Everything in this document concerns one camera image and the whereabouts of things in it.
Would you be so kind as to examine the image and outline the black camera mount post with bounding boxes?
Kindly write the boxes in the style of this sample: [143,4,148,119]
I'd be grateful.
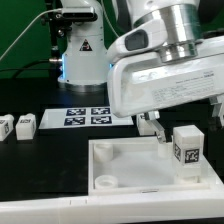
[41,0,68,78]

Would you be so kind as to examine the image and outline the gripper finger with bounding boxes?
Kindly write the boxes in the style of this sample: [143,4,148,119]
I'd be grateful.
[210,94,224,128]

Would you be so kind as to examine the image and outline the white L-shaped fence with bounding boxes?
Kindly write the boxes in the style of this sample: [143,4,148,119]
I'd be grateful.
[0,159,224,224]

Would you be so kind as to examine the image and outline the white square tabletop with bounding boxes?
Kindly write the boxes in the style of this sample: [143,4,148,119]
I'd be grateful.
[88,137,224,195]

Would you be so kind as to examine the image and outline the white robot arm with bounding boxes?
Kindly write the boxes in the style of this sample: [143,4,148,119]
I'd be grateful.
[58,0,224,126]

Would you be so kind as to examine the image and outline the black cable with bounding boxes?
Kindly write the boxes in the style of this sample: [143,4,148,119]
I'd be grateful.
[0,59,54,80]

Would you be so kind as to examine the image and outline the white cable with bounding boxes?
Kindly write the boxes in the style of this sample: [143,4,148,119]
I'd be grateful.
[0,8,63,62]

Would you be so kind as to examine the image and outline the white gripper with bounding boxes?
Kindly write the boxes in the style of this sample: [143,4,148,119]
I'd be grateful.
[108,36,224,143]

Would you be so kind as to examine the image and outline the white marker sheet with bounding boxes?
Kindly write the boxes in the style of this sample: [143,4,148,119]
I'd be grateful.
[39,106,133,129]

